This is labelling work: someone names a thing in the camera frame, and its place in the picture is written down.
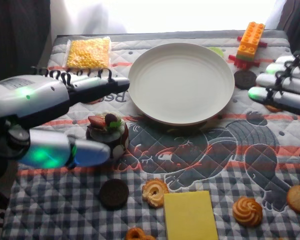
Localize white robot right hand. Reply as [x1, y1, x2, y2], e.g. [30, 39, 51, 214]
[247, 51, 300, 113]

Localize chocolate toy cake with strawberry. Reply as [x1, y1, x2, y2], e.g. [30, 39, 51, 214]
[86, 112, 130, 161]

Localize white round plate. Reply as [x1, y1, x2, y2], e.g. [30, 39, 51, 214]
[127, 42, 235, 126]

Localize dark chocolate sandwich cookie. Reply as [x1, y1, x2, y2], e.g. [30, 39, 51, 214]
[98, 178, 130, 210]
[233, 69, 258, 90]

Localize orange and green brick toy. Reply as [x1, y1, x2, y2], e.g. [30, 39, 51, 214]
[228, 21, 268, 69]

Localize black curtain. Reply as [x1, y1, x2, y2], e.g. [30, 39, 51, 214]
[0, 0, 52, 85]
[276, 0, 300, 55]

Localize green round disc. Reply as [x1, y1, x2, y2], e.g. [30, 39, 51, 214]
[207, 46, 225, 57]

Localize grey quilt with bear print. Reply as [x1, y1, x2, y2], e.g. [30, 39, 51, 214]
[0, 28, 300, 240]

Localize yellow foam block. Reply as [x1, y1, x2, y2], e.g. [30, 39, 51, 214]
[163, 190, 220, 240]

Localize pretzel shaped butter cookie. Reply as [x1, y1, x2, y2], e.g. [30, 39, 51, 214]
[124, 226, 157, 240]

